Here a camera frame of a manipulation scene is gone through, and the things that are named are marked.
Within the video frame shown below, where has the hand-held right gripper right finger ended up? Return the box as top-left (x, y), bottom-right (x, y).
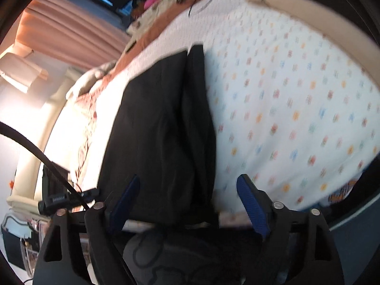
top-left (236, 174), bottom-right (337, 285)

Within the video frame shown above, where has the black device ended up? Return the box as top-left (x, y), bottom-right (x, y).
top-left (38, 161), bottom-right (99, 215)

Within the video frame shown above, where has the orange striped cloth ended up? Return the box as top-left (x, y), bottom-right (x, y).
top-left (326, 180), bottom-right (358, 206)

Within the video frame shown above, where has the orange blanket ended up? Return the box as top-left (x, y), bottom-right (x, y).
top-left (117, 0), bottom-right (228, 64)

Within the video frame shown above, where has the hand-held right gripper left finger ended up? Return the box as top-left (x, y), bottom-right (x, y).
top-left (38, 175), bottom-right (141, 285)

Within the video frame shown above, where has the black cable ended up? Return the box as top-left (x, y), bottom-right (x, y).
top-left (0, 122), bottom-right (91, 211)

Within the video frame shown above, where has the beige padded bed frame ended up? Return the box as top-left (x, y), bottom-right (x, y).
top-left (243, 0), bottom-right (380, 76)

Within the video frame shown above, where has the pale grey cloth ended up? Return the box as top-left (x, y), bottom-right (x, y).
top-left (65, 60), bottom-right (118, 100)

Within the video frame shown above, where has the black shirt with yellow print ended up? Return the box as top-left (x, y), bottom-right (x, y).
top-left (98, 44), bottom-right (221, 229)

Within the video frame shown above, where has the white patterned bedsheet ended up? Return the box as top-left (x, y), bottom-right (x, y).
top-left (44, 0), bottom-right (380, 216)

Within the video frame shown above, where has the pink curtain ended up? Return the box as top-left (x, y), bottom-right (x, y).
top-left (16, 0), bottom-right (131, 72)

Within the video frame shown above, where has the beige lamp shade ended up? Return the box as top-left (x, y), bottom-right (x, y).
top-left (0, 44), bottom-right (49, 95)

